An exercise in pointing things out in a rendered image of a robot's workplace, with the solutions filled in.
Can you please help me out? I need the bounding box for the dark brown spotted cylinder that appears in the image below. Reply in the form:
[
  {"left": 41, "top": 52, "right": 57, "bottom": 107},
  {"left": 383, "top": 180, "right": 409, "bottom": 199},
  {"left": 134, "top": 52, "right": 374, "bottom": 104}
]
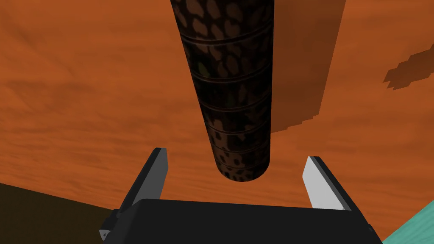
[{"left": 170, "top": 0, "right": 275, "bottom": 183}]

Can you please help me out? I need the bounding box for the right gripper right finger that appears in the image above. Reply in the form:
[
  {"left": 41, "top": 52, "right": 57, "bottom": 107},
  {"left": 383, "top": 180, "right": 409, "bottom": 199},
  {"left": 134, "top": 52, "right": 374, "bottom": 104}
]
[{"left": 302, "top": 155, "right": 353, "bottom": 212}]

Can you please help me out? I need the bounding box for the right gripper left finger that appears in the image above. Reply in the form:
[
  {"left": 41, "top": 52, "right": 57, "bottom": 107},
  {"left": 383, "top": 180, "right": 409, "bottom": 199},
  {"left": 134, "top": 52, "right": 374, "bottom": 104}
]
[{"left": 117, "top": 147, "right": 168, "bottom": 214}]

